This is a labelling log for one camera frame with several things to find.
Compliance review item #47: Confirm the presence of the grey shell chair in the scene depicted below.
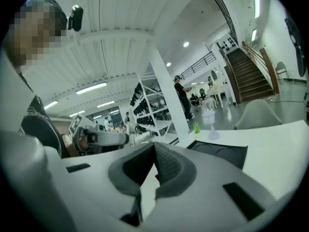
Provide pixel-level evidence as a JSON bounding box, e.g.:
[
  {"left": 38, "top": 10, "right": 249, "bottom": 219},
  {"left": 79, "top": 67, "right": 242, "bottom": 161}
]
[{"left": 233, "top": 99, "right": 283, "bottom": 131}]

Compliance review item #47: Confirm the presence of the black metal railing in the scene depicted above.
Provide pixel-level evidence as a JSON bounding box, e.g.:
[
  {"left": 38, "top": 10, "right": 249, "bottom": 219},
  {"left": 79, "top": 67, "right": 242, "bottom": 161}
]
[{"left": 179, "top": 51, "right": 216, "bottom": 81}]

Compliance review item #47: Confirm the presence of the white vanity table with mirror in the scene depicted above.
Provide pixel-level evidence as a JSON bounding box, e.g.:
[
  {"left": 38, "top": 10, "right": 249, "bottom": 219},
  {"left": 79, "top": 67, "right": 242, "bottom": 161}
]
[{"left": 207, "top": 69, "right": 230, "bottom": 106}]

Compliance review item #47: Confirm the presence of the brown wooden staircase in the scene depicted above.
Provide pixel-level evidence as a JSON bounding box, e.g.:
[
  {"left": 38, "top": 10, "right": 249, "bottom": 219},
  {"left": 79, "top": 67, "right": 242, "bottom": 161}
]
[{"left": 217, "top": 41, "right": 281, "bottom": 105}]

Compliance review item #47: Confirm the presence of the clear wine glass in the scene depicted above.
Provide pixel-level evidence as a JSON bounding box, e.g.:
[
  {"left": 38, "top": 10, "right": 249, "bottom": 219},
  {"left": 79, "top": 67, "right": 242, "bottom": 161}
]
[{"left": 202, "top": 110, "right": 221, "bottom": 141}]

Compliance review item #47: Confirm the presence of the long ceiling light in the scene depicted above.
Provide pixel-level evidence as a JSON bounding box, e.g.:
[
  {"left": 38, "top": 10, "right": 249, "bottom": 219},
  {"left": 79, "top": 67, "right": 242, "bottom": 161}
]
[
  {"left": 44, "top": 100, "right": 59, "bottom": 110},
  {"left": 75, "top": 82, "right": 108, "bottom": 95},
  {"left": 97, "top": 101, "right": 116, "bottom": 109}
]

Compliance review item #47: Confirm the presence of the person's right forearm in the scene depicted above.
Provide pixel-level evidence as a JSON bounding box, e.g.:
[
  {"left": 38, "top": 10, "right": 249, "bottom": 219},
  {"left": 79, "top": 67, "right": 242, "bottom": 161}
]
[{"left": 0, "top": 47, "right": 53, "bottom": 232}]

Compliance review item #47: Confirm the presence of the black head-worn camera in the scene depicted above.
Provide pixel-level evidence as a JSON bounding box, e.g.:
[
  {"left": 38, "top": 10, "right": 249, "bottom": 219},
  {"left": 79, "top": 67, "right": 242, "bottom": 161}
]
[{"left": 67, "top": 4, "right": 84, "bottom": 32}]

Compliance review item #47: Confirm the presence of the row of black bags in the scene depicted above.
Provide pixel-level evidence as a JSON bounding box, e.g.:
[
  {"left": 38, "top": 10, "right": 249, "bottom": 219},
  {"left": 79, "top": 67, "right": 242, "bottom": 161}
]
[{"left": 130, "top": 82, "right": 170, "bottom": 128}]

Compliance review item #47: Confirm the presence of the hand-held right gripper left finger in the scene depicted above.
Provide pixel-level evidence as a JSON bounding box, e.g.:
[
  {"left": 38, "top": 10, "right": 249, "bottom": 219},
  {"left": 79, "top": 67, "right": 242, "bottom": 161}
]
[{"left": 44, "top": 141, "right": 156, "bottom": 232}]

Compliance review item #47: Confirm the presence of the person's black printed t-shirt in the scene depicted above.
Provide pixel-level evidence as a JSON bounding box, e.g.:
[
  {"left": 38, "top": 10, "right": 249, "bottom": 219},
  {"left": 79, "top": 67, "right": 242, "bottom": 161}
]
[{"left": 19, "top": 95, "right": 71, "bottom": 159}]

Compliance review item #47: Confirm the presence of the white stool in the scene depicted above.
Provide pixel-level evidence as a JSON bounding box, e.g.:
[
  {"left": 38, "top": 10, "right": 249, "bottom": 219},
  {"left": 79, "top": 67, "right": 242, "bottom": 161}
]
[{"left": 201, "top": 97, "right": 217, "bottom": 111}]

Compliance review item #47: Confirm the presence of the black drawer box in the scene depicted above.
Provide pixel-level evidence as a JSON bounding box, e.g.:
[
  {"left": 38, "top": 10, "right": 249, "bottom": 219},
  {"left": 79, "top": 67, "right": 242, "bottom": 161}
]
[{"left": 187, "top": 140, "right": 249, "bottom": 171}]

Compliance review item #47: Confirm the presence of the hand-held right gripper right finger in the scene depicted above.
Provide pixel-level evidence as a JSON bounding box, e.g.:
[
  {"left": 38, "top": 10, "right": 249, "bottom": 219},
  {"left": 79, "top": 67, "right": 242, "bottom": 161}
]
[{"left": 141, "top": 141, "right": 292, "bottom": 232}]

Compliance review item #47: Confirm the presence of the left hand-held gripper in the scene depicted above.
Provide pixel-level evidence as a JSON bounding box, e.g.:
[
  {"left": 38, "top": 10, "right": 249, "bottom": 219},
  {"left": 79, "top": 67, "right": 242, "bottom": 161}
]
[{"left": 69, "top": 114, "right": 131, "bottom": 152}]

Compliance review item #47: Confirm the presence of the white metal shelf rack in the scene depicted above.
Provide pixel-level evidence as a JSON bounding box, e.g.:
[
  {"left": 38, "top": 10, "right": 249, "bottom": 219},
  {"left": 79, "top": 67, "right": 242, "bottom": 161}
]
[{"left": 130, "top": 73, "right": 180, "bottom": 138}]

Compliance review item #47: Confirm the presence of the person's left hand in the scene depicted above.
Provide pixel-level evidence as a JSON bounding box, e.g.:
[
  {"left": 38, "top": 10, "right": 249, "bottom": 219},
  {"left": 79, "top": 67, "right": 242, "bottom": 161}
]
[{"left": 79, "top": 135, "right": 89, "bottom": 151}]

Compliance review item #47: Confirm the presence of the person's head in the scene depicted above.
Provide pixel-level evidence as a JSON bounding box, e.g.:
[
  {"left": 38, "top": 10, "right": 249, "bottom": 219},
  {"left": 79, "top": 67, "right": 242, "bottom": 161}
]
[{"left": 7, "top": 0, "right": 69, "bottom": 68}]

